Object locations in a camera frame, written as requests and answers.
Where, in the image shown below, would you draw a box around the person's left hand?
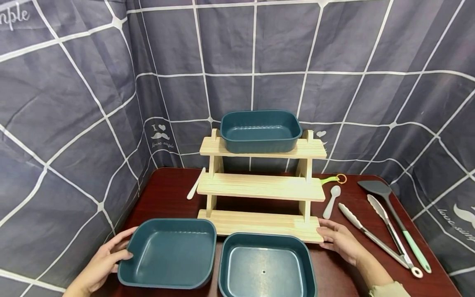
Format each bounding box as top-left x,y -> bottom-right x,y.
76,226 -> 139,294

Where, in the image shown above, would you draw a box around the person's right hand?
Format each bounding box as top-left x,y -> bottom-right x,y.
316,219 -> 369,267

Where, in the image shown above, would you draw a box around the teal square plastic tray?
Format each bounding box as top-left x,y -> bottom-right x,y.
118,218 -> 217,290

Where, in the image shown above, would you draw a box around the person's right forearm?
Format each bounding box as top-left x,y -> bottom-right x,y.
355,250 -> 412,297

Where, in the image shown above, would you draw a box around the person's left forearm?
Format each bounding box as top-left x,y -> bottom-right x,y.
62,281 -> 92,297

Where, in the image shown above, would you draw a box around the metal tongs with white tips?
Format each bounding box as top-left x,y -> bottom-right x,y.
338,194 -> 423,278

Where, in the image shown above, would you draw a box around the white plastic spoon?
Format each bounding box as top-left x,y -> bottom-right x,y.
322,185 -> 341,219

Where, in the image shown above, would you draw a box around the teal rectangular flat tray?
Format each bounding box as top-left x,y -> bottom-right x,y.
218,232 -> 317,297

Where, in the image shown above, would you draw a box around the wooden three-tier shelf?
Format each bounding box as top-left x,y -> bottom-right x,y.
196,129 -> 328,244

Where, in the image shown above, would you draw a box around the white plastic utensil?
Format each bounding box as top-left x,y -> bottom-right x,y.
186,167 -> 206,200

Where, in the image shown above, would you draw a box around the teal rectangular ribbed tray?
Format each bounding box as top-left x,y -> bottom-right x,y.
219,110 -> 303,154

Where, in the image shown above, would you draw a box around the green handle with orange ring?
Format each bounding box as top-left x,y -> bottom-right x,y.
320,174 -> 348,186

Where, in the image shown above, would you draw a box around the grey spatula with green handle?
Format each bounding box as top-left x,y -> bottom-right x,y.
357,180 -> 432,274

